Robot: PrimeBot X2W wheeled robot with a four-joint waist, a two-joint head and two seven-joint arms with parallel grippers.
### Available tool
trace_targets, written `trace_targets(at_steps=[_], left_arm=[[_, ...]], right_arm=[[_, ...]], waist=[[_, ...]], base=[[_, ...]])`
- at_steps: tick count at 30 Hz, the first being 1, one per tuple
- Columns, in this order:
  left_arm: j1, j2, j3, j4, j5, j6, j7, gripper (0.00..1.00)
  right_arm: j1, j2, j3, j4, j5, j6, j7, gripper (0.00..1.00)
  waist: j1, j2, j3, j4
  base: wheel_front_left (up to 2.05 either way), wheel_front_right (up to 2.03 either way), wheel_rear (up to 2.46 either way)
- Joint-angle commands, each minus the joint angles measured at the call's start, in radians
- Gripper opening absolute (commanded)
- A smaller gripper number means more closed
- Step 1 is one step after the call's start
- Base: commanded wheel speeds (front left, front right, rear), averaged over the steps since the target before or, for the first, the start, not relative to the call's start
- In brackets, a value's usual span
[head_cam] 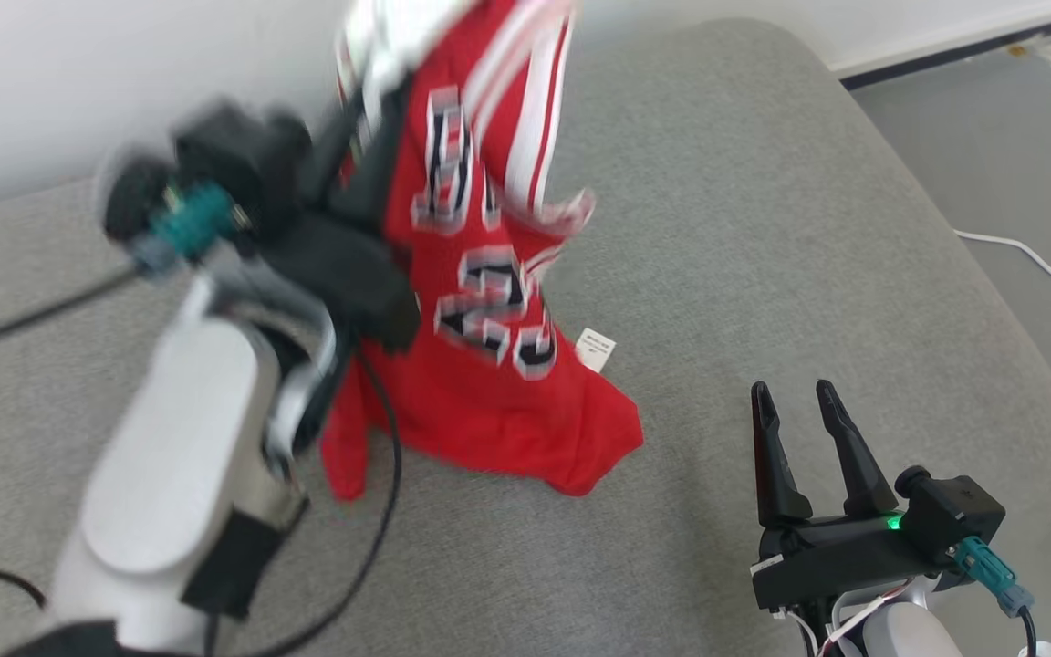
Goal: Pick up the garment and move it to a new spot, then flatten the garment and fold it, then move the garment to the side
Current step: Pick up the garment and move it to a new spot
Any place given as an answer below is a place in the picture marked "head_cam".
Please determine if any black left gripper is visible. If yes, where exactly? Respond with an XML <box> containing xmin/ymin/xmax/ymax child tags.
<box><xmin>261</xmin><ymin>78</ymin><xmax>423</xmax><ymax>357</ymax></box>

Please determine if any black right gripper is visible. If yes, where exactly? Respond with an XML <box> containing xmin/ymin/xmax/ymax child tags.
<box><xmin>749</xmin><ymin>380</ymin><xmax>957</xmax><ymax>614</ymax></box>

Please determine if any red basketball jersey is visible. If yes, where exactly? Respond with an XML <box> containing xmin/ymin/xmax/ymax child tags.
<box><xmin>318</xmin><ymin>0</ymin><xmax>645</xmax><ymax>503</ymax></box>

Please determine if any grey fabric sofa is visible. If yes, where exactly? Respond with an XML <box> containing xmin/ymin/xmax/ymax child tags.
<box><xmin>0</xmin><ymin>18</ymin><xmax>1051</xmax><ymax>657</ymax></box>

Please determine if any thin red white wire bundle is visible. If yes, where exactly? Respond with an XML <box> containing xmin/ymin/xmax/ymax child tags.
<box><xmin>781</xmin><ymin>584</ymin><xmax>911</xmax><ymax>657</ymax></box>

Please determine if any teal left cable connector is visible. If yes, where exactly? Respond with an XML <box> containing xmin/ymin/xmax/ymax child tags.
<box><xmin>138</xmin><ymin>181</ymin><xmax>239</xmax><ymax>276</ymax></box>

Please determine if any teal cable connector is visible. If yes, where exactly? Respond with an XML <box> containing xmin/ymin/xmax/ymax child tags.
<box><xmin>138</xmin><ymin>181</ymin><xmax>239</xmax><ymax>276</ymax></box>
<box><xmin>954</xmin><ymin>537</ymin><xmax>1035</xmax><ymax>618</ymax></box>

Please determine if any teal right cable connector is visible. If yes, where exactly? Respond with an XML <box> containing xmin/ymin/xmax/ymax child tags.
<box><xmin>954</xmin><ymin>537</ymin><xmax>1035</xmax><ymax>618</ymax></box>

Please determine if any white floor cable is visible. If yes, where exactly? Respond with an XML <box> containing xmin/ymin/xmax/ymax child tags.
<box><xmin>954</xmin><ymin>230</ymin><xmax>1051</xmax><ymax>303</ymax></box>

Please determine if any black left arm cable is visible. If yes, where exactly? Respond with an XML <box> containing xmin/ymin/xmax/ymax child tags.
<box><xmin>247</xmin><ymin>351</ymin><xmax>404</xmax><ymax>657</ymax></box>

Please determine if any black left camera cable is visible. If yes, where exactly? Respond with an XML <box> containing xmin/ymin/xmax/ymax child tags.
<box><xmin>0</xmin><ymin>265</ymin><xmax>141</xmax><ymax>608</ymax></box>

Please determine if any white wall baseboard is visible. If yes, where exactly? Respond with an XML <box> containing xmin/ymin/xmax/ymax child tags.
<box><xmin>827</xmin><ymin>0</ymin><xmax>1051</xmax><ymax>90</ymax></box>

